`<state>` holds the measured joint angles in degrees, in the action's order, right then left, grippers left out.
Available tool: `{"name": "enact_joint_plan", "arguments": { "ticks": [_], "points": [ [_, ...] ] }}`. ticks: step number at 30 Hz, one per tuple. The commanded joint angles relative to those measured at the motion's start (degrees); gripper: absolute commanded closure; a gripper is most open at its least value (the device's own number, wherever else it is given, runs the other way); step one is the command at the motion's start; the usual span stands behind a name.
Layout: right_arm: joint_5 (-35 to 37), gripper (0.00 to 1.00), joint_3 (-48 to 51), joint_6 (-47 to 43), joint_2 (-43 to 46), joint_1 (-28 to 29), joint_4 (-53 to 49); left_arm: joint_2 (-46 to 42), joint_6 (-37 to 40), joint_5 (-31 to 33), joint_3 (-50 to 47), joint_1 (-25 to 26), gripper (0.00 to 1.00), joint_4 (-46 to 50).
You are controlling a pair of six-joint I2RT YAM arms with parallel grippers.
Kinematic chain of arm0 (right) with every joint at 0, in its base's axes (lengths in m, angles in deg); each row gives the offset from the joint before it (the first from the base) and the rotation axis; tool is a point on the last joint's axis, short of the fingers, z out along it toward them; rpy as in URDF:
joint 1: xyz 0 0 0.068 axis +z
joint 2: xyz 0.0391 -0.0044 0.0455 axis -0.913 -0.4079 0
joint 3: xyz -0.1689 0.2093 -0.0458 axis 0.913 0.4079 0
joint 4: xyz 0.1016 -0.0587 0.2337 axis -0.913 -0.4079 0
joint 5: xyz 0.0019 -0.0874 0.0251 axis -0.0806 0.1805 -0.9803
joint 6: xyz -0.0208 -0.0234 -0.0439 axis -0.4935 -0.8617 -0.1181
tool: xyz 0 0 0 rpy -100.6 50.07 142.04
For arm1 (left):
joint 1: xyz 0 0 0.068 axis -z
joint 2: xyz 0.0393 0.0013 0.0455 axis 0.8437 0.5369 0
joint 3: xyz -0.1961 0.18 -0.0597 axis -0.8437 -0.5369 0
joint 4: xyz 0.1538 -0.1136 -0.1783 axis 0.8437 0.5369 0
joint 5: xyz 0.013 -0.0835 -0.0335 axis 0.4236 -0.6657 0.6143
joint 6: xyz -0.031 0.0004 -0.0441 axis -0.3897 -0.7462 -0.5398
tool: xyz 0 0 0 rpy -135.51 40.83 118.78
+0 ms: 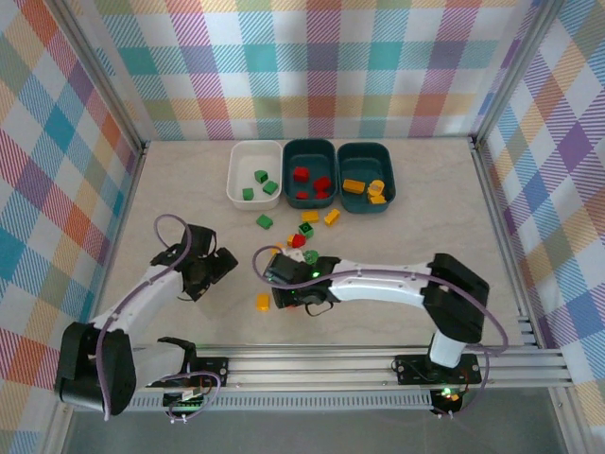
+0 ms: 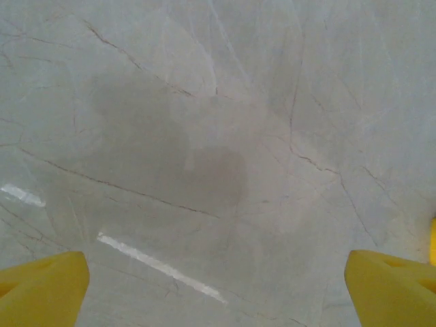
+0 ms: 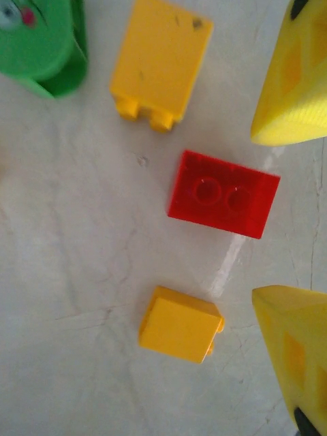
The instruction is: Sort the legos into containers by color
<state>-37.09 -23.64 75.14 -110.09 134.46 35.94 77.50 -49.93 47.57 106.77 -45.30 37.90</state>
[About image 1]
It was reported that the aluminium frame leg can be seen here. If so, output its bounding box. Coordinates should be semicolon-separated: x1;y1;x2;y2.
44;401;79;454
550;387;599;454

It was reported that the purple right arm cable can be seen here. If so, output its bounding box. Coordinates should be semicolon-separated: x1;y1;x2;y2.
252;244;511;421

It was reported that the plaid cloth backdrop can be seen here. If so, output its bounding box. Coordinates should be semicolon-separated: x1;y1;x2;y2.
476;0;605;412
0;0;143;434
70;0;545;143

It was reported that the green terminal controller board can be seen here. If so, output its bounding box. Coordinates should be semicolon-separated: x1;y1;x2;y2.
163;387;212;413

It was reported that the aluminium frame post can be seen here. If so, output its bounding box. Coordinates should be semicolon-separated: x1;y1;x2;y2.
467;0;568;148
46;0;152;162

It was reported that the teal plastic container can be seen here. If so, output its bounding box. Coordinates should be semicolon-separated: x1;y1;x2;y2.
336;141;397;215
282;137;338;210

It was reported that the white plastic container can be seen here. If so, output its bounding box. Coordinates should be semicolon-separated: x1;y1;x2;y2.
225;140;284;212

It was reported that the slotted grey cable duct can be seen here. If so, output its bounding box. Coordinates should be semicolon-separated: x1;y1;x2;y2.
75;393;434;411

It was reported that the aluminium side frame rail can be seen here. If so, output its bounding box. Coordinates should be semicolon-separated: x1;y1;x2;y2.
470;136;543;351
82;140;152;354

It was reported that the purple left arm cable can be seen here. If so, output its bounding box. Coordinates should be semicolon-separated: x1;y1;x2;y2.
94;213;223;425

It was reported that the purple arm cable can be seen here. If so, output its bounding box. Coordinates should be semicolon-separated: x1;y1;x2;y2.
94;213;223;425
252;244;511;421

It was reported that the aluminium front frame rail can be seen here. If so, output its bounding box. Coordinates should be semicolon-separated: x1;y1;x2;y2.
134;347;576;392

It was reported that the controller board with orange part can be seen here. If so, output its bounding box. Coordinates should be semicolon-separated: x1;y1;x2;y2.
432;387;463;415

